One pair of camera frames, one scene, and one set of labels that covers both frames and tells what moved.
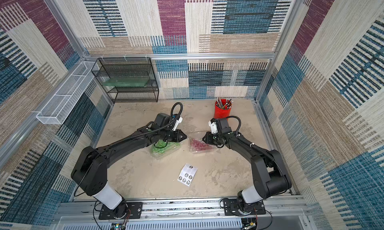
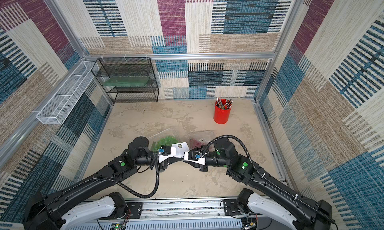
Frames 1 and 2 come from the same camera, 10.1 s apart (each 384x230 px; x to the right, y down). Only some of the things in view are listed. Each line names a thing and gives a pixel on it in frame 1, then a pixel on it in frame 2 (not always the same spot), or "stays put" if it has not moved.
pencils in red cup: x=226 y=106 stays put
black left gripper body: x=169 y=136 -> x=162 y=167
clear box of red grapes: x=197 y=146 stays put
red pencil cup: x=222 y=109 stays put
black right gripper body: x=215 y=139 -> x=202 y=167
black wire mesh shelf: x=128 y=79 stays put
